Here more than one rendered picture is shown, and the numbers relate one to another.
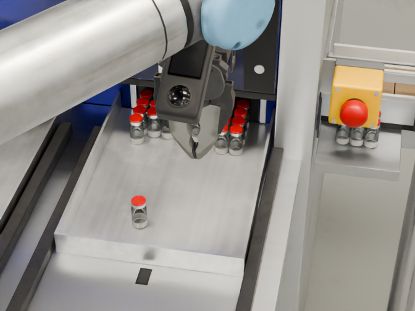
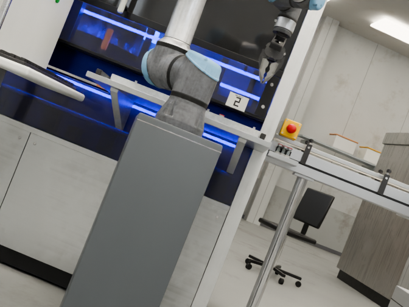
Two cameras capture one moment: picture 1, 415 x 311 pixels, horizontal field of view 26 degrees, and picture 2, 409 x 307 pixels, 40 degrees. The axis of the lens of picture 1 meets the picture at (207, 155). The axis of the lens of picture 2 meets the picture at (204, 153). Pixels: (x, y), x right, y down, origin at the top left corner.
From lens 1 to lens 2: 1.68 m
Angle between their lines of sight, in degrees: 41
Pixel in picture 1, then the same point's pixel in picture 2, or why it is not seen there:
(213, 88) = (279, 55)
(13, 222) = not seen: hidden behind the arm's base
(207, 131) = (271, 71)
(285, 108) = (266, 125)
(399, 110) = (297, 153)
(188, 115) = (280, 45)
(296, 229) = (252, 181)
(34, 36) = not seen: outside the picture
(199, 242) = not seen: hidden behind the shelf
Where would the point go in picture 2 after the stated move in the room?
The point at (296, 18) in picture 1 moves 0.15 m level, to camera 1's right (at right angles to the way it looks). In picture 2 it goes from (281, 91) to (313, 104)
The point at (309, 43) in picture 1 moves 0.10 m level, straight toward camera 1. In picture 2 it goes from (282, 101) to (286, 98)
